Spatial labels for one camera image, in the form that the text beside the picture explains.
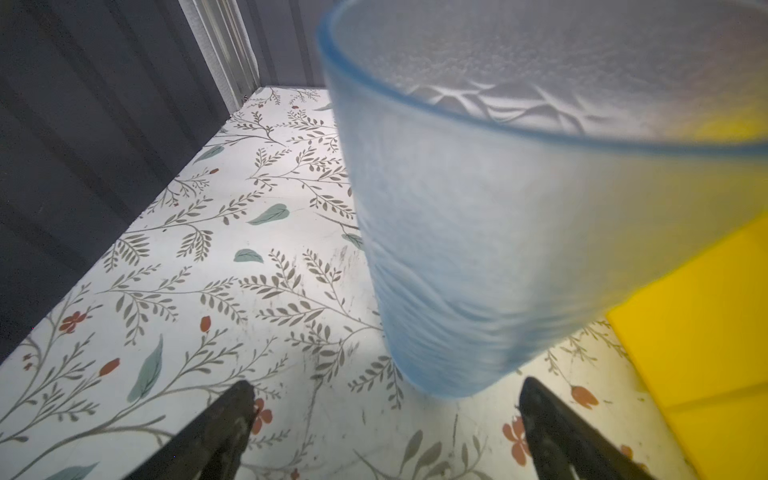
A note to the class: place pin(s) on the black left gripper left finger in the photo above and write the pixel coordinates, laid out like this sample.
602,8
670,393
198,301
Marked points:
209,447

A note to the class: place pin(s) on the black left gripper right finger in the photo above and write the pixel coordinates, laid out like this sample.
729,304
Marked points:
563,445

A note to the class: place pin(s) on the yellow plastic bin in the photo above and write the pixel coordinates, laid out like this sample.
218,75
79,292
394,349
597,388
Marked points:
698,339

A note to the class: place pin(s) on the floral patterned table mat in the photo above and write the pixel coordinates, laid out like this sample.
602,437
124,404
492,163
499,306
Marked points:
249,266

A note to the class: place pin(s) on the frosted blue plastic cup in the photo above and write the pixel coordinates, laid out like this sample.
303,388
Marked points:
521,167

